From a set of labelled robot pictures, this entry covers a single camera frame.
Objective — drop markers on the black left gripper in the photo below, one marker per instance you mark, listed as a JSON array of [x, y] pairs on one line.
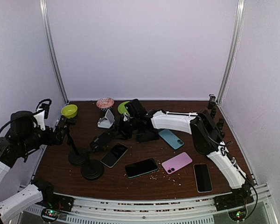
[[58, 138]]

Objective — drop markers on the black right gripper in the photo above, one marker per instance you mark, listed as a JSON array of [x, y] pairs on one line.
[[119, 123]]

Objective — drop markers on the black triangular phone stand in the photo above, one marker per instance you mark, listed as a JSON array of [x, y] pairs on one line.
[[148, 135]]

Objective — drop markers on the black phone teal case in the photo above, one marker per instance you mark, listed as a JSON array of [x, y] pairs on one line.
[[141, 168]]

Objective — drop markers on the pink phone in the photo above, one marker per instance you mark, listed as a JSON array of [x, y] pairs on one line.
[[176, 163]]

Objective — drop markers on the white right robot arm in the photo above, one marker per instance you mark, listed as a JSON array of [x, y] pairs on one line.
[[207, 139]]

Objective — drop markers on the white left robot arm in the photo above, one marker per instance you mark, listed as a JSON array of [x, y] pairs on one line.
[[21, 136]]

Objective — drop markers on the white desk phone stand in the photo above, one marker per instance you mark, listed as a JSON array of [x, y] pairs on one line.
[[107, 121]]

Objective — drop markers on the lime green plate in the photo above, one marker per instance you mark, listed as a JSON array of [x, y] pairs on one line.
[[122, 108]]

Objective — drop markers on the pink patterned bowl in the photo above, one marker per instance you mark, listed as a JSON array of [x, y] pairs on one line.
[[105, 103]]

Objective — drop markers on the lime green bowl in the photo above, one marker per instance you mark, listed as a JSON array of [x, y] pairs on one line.
[[69, 111]]

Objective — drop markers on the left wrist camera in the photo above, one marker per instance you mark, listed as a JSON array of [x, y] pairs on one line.
[[41, 113]]

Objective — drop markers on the front aluminium rail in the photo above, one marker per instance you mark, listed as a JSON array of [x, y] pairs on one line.
[[195, 210]]

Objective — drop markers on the left aluminium frame post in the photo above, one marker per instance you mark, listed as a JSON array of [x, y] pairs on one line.
[[52, 52]]

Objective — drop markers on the aluminium frame post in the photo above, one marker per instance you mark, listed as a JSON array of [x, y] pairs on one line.
[[232, 52], [52, 52]]

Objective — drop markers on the right aluminium frame post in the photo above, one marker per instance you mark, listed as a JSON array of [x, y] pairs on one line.
[[232, 52]]

